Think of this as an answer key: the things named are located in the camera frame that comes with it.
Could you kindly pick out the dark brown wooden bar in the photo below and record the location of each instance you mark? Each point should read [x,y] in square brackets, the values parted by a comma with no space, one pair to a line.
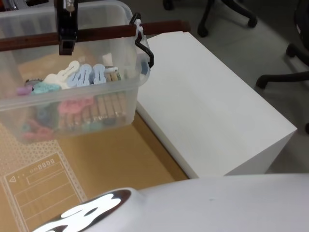
[101,32]

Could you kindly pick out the light blue plastic clothes peg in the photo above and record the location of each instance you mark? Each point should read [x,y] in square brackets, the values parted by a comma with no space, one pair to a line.
[80,77]
[99,75]

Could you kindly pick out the pink plastic clothes peg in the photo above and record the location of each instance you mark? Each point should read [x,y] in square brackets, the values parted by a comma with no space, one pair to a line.
[38,133]
[72,105]

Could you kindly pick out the purple plastic clothes peg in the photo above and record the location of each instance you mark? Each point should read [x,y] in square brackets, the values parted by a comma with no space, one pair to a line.
[24,90]

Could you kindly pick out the white plastic clothes peg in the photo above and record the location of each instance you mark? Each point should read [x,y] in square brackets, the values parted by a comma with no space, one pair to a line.
[61,78]

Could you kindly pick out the teal plastic clothes peg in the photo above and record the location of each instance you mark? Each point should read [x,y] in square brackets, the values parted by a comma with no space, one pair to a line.
[46,87]

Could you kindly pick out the white box table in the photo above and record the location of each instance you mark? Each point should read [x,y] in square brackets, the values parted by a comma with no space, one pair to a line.
[205,96]

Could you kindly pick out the brown printed cardboard sheet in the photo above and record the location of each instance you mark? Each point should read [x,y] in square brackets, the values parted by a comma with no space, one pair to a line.
[108,159]

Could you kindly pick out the white robot body shell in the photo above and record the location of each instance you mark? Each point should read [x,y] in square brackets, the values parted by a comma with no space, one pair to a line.
[217,205]

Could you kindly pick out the black clamp block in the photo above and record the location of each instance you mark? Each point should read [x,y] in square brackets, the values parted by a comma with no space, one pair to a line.
[67,26]

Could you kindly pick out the clear plastic storage bin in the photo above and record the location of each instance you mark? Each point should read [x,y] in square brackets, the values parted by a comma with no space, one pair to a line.
[14,60]

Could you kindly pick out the black office chair base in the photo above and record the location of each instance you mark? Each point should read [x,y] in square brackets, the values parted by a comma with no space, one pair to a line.
[280,78]
[210,17]

